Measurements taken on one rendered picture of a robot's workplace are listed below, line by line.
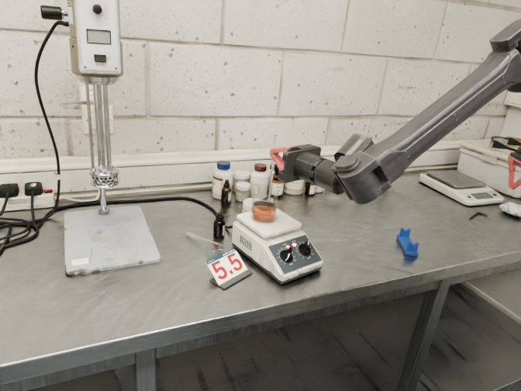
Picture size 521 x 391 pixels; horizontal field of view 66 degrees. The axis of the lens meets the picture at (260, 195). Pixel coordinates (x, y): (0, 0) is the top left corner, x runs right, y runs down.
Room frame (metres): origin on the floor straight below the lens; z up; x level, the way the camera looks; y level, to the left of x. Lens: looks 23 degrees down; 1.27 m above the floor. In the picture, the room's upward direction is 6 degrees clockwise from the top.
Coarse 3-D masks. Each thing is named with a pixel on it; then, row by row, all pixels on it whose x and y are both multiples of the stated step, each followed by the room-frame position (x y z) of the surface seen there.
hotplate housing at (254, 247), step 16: (240, 224) 0.88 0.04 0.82; (240, 240) 0.86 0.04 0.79; (256, 240) 0.81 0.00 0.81; (272, 240) 0.81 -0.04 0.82; (256, 256) 0.81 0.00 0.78; (272, 256) 0.77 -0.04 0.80; (320, 256) 0.83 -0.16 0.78; (272, 272) 0.76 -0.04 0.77; (288, 272) 0.75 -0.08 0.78; (304, 272) 0.78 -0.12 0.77
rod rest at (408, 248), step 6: (402, 228) 1.02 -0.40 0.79; (402, 234) 1.02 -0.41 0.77; (408, 234) 1.02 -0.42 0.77; (402, 240) 0.99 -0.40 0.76; (408, 240) 0.99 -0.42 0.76; (402, 246) 0.96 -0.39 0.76; (408, 246) 0.94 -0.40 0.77; (414, 246) 0.94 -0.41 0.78; (408, 252) 0.93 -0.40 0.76; (414, 252) 0.93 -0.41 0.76
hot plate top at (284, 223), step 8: (240, 216) 0.88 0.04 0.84; (248, 216) 0.89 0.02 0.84; (280, 216) 0.90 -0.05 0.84; (288, 216) 0.91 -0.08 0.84; (248, 224) 0.85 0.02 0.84; (256, 224) 0.85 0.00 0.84; (264, 224) 0.85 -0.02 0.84; (272, 224) 0.86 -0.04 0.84; (280, 224) 0.86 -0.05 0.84; (288, 224) 0.87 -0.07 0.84; (296, 224) 0.87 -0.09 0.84; (256, 232) 0.82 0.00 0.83; (264, 232) 0.81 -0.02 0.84; (272, 232) 0.82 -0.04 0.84; (280, 232) 0.83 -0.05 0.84
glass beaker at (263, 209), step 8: (264, 184) 0.91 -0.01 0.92; (256, 192) 0.86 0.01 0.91; (264, 192) 0.91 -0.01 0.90; (272, 192) 0.91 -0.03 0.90; (256, 200) 0.86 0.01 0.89; (264, 200) 0.85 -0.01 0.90; (272, 200) 0.86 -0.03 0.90; (256, 208) 0.86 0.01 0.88; (264, 208) 0.85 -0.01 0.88; (272, 208) 0.86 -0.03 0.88; (256, 216) 0.86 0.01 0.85; (264, 216) 0.85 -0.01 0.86; (272, 216) 0.86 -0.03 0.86
